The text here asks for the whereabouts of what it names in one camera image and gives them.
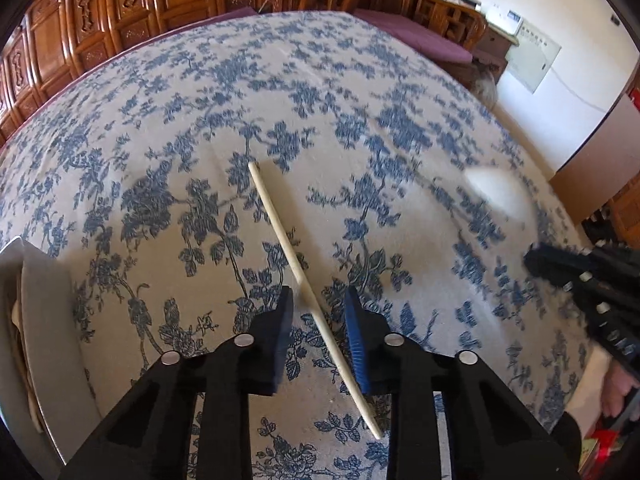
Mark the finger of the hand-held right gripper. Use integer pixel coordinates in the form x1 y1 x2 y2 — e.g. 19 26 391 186
524 242 596 283

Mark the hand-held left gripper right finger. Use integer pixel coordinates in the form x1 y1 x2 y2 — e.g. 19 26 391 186
344 286 568 480

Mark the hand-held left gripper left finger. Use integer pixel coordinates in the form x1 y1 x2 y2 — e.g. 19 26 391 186
57 285 296 480

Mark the pale wooden chopstick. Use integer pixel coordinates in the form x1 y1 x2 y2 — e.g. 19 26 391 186
247 161 383 439

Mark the grey tray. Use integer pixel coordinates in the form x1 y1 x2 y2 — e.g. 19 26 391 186
0 235 101 466

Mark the person's right hand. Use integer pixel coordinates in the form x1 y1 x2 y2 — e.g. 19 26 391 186
600 360 640 423

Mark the wooden board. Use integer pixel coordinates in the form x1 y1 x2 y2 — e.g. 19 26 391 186
549 94 640 227

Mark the person's dark clothing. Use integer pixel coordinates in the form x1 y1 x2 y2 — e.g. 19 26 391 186
550 410 584 478

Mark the grey fuzzy object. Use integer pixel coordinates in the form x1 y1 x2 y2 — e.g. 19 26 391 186
472 62 499 107

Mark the wooden side table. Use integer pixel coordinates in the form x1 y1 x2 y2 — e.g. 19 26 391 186
407 0 514 77

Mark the white telephone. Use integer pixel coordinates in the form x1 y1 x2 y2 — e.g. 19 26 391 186
487 4 524 36

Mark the short purple seat cushion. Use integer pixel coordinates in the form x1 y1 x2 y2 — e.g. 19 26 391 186
354 7 474 64

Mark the long carved wooden sofa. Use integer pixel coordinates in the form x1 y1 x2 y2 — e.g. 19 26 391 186
0 0 263 138

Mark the white cable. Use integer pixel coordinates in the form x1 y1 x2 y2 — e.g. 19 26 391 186
550 72 617 112

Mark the grey wall panel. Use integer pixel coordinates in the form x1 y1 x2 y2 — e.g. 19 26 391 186
505 17 562 95

